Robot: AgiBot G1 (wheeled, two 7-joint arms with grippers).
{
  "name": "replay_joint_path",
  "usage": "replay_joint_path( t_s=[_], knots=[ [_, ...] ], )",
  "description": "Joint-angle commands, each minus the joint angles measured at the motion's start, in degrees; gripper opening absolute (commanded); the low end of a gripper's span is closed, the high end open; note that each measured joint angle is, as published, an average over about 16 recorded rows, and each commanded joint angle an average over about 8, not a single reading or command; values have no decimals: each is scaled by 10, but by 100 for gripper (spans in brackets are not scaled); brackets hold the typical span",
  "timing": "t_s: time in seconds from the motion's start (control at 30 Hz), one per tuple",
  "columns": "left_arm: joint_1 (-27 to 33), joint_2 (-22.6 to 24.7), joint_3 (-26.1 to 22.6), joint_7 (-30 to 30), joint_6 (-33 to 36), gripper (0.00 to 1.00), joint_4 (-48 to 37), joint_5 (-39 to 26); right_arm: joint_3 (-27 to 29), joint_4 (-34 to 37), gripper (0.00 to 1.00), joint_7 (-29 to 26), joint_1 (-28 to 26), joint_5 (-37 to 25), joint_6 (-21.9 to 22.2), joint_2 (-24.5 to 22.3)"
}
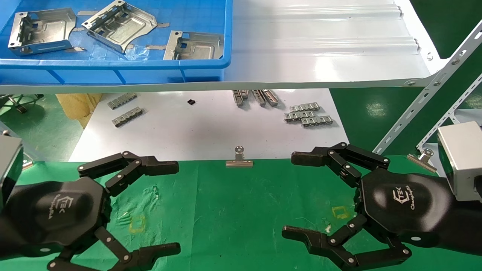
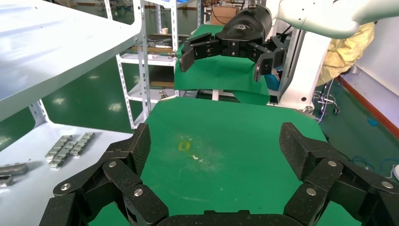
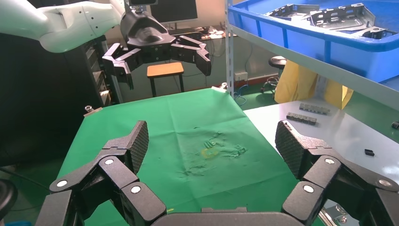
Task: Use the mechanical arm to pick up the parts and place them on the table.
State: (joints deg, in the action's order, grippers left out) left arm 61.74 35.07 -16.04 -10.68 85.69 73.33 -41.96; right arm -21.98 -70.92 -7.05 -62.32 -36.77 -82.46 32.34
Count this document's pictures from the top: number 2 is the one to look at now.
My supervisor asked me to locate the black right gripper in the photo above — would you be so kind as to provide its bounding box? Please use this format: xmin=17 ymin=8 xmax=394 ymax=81
xmin=179 ymin=4 xmax=287 ymax=83

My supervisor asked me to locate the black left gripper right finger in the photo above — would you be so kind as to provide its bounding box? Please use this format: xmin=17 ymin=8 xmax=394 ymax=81
xmin=279 ymin=122 xmax=399 ymax=226

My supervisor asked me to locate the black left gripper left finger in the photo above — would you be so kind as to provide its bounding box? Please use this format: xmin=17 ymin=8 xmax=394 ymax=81
xmin=39 ymin=122 xmax=169 ymax=226

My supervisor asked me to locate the green cloth on side table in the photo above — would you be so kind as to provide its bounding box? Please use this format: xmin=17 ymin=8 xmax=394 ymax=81
xmin=173 ymin=24 xmax=271 ymax=106

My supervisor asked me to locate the brown cardboard box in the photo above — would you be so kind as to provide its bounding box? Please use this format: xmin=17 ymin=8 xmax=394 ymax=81
xmin=211 ymin=6 xmax=238 ymax=26

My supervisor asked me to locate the blue plastic object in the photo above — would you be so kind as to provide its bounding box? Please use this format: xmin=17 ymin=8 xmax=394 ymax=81
xmin=265 ymin=72 xmax=281 ymax=92

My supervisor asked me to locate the grey ridged metal bar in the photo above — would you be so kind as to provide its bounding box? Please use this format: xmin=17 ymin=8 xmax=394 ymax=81
xmin=45 ymin=135 xmax=73 ymax=160
xmin=70 ymin=132 xmax=96 ymax=157
xmin=49 ymin=142 xmax=78 ymax=170

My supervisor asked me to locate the chrome stool base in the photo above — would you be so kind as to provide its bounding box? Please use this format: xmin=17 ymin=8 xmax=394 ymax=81
xmin=312 ymin=84 xmax=340 ymax=115

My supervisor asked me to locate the white robot torso column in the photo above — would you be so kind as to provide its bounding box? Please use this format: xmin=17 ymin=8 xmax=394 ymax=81
xmin=279 ymin=30 xmax=332 ymax=110

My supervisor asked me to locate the wooden board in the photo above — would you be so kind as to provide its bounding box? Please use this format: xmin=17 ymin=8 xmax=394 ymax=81
xmin=131 ymin=46 xmax=175 ymax=54
xmin=149 ymin=81 xmax=175 ymax=88

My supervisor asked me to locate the metal table clamp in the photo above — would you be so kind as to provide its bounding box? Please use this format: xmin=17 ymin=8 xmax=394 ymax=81
xmin=158 ymin=90 xmax=177 ymax=101

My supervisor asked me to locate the white perforated storage rack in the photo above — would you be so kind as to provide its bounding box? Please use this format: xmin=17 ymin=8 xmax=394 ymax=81
xmin=103 ymin=0 xmax=203 ymax=130

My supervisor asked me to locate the flat grey metal piece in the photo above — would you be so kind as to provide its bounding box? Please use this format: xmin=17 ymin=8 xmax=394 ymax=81
xmin=0 ymin=162 xmax=29 ymax=176

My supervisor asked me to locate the yellow cloth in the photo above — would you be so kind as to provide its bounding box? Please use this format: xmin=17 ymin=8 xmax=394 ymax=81
xmin=316 ymin=22 xmax=375 ymax=87

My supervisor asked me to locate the white metal shelf rack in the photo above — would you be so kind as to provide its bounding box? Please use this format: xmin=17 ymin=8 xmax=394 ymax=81
xmin=0 ymin=0 xmax=151 ymax=226

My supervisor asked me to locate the blue cable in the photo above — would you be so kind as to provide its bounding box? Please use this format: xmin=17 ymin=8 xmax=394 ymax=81
xmin=351 ymin=157 xmax=399 ymax=175

